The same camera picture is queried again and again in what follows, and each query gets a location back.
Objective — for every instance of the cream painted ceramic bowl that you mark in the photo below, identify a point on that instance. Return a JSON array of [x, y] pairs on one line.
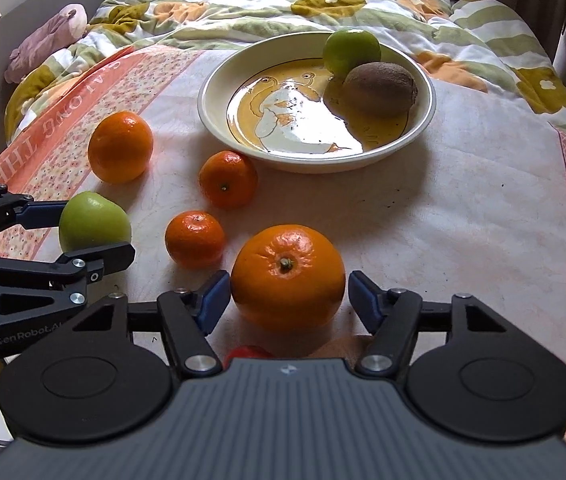
[[288, 110]]

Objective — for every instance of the green apple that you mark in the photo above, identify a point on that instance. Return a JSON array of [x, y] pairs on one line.
[[93, 220], [350, 50]]

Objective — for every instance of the large orange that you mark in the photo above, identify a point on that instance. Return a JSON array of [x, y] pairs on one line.
[[288, 285], [120, 147]]

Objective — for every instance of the pink plush toy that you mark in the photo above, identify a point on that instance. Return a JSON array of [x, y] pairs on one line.
[[48, 40]]

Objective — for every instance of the floral quilted blanket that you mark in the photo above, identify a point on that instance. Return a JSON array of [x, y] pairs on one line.
[[243, 15]]

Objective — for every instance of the red tomato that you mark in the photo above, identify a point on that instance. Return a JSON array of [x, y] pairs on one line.
[[245, 352]]

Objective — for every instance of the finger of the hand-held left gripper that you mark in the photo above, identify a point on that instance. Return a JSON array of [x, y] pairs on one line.
[[113, 255], [43, 214]]

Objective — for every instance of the small mandarin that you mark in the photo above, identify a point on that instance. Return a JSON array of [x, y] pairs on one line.
[[195, 239], [228, 180]]

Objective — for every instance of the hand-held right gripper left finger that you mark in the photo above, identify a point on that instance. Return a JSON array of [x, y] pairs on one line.
[[215, 296]]

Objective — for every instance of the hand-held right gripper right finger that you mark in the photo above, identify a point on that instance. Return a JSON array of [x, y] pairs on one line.
[[363, 300]]

